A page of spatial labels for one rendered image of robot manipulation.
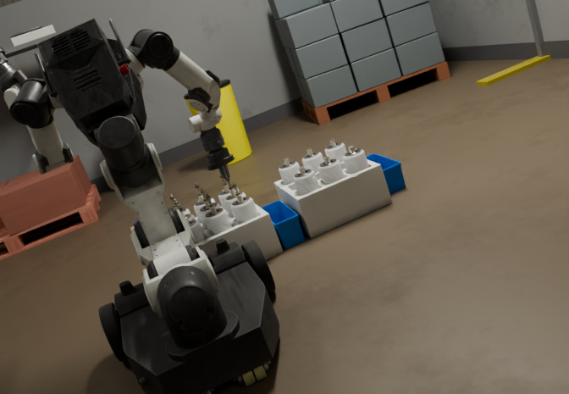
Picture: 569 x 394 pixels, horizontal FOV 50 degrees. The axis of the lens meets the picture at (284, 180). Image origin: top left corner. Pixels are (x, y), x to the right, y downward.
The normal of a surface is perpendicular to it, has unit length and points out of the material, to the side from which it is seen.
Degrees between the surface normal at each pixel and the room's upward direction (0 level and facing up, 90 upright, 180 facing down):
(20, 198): 90
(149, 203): 112
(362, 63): 90
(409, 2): 90
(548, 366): 0
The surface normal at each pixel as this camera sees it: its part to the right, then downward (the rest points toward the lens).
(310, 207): 0.26, 0.18
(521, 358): -0.33, -0.91
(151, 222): 0.39, 0.50
